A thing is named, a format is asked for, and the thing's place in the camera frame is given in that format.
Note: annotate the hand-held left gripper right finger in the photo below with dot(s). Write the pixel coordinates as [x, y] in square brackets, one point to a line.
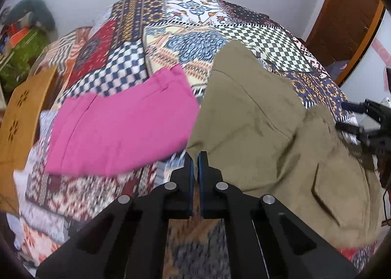
[201, 181]

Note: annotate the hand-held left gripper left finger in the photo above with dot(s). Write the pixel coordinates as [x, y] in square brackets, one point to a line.
[190, 181]

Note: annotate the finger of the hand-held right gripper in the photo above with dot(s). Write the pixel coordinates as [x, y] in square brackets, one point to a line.
[349, 104]
[348, 128]

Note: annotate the olive green pants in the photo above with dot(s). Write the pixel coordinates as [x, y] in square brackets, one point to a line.
[259, 132]

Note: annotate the pink folded pants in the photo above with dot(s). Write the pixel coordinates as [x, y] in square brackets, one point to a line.
[122, 132]

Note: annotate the white heart-sticker sliding door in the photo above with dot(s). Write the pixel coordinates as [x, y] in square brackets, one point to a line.
[372, 62]

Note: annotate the wooden wardrobe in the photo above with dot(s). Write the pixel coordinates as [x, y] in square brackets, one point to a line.
[345, 13]

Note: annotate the patchwork patterned bedspread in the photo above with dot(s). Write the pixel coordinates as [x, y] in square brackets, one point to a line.
[128, 62]

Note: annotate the wooden lap desk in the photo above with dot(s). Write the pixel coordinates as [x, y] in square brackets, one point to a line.
[21, 123]

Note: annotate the striped orange cloth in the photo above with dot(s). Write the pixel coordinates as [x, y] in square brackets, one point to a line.
[64, 49]

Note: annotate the green patterned bag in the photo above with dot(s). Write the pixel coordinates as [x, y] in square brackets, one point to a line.
[21, 56]

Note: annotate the grey plush toy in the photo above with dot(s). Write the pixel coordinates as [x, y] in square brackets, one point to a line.
[33, 11]

